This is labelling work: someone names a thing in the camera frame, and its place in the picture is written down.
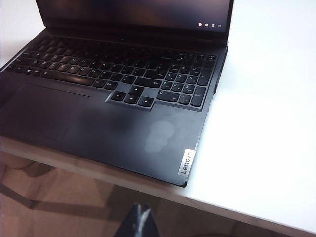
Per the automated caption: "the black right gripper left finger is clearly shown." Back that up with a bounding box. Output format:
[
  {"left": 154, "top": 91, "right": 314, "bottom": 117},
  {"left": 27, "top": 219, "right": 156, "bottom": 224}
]
[{"left": 118, "top": 203, "right": 143, "bottom": 237}]

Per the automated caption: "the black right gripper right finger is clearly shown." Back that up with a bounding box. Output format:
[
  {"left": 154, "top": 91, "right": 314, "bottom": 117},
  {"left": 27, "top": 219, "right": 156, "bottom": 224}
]
[{"left": 140, "top": 203, "right": 164, "bottom": 237}]

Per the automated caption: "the black Lenovo gaming laptop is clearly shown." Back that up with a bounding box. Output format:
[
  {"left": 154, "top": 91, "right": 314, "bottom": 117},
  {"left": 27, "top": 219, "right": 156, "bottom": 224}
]
[{"left": 0, "top": 0, "right": 235, "bottom": 189}]

